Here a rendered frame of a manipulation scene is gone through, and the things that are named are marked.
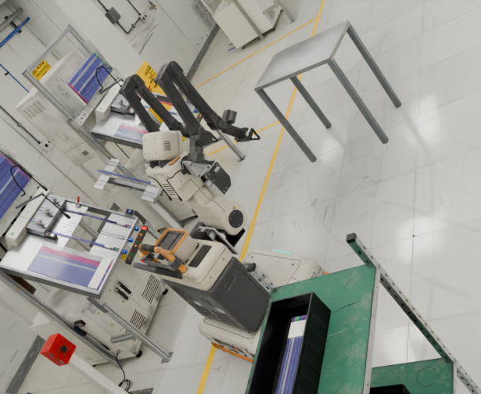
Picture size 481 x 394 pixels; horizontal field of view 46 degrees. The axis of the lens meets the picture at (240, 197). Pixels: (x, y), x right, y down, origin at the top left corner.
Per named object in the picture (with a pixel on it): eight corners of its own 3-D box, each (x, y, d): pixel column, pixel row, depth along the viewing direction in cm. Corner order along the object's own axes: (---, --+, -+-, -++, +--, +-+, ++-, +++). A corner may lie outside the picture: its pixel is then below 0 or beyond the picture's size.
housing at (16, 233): (52, 202, 420) (50, 189, 410) (19, 252, 387) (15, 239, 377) (42, 199, 421) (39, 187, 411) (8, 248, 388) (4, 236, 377)
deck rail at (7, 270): (100, 297, 368) (99, 291, 364) (99, 299, 367) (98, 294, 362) (0, 269, 375) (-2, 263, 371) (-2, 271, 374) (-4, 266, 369)
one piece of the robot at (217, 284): (267, 349, 312) (168, 257, 274) (213, 329, 356) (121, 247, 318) (297, 299, 324) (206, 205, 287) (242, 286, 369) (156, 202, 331)
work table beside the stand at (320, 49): (387, 143, 408) (329, 58, 372) (311, 162, 457) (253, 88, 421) (401, 103, 434) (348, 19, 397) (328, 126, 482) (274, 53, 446)
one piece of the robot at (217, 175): (220, 200, 308) (195, 173, 298) (195, 198, 331) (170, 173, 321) (237, 178, 314) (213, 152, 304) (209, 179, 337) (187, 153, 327)
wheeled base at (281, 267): (278, 376, 311) (252, 352, 300) (215, 349, 363) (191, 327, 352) (337, 278, 337) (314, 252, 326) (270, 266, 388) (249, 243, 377)
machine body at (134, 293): (173, 284, 461) (120, 237, 433) (141, 360, 413) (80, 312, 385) (121, 300, 498) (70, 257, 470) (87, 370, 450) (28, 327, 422)
